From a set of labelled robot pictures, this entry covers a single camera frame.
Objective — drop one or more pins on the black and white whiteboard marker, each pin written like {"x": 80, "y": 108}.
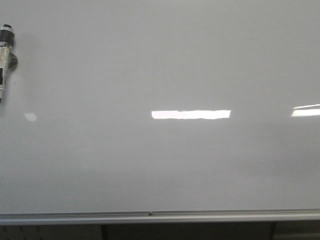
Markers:
{"x": 8, "y": 60}

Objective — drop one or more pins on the white whiteboard with aluminium frame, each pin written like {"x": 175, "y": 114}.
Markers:
{"x": 161, "y": 111}

